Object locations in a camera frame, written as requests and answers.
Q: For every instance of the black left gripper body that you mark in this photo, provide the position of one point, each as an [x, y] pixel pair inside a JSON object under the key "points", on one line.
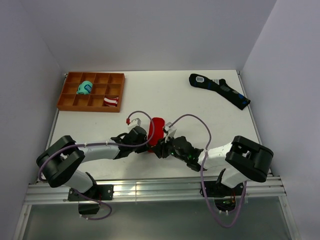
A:
{"points": [[139, 149]]}

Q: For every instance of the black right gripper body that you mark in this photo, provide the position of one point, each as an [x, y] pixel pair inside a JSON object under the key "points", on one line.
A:
{"points": [[168, 149]]}

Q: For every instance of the red Santa sock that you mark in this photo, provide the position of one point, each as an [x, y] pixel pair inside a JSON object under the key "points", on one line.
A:
{"points": [[155, 134]]}

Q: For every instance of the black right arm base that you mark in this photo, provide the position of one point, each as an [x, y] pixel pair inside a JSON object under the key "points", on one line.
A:
{"points": [[218, 190]]}

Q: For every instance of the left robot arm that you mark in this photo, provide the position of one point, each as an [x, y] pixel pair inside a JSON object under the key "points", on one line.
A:
{"points": [[59, 163]]}

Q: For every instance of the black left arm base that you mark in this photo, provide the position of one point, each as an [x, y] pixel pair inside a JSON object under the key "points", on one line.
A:
{"points": [[101, 192]]}

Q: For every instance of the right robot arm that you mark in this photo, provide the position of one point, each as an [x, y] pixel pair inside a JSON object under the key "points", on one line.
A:
{"points": [[240, 160]]}

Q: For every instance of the red white striped rolled sock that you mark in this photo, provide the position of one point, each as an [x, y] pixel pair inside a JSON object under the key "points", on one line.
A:
{"points": [[111, 102]]}

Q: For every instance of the wooden compartment tray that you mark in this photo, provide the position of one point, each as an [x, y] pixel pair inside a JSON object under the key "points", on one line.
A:
{"points": [[105, 84]]}

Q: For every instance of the black and blue sock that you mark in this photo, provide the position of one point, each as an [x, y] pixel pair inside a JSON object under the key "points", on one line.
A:
{"points": [[221, 87]]}

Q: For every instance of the teal rolled sock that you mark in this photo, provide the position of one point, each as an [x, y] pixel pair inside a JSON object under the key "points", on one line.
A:
{"points": [[85, 88]]}

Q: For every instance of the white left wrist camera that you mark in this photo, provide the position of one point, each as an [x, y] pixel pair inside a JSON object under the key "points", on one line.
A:
{"points": [[131, 124]]}

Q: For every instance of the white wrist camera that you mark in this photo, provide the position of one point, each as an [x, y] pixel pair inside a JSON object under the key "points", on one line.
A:
{"points": [[169, 131], [131, 124]]}

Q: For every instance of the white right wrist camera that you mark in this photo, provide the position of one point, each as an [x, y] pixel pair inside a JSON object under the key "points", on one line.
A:
{"points": [[169, 131]]}

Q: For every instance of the aluminium frame rail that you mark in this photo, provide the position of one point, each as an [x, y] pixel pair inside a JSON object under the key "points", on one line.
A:
{"points": [[150, 190]]}

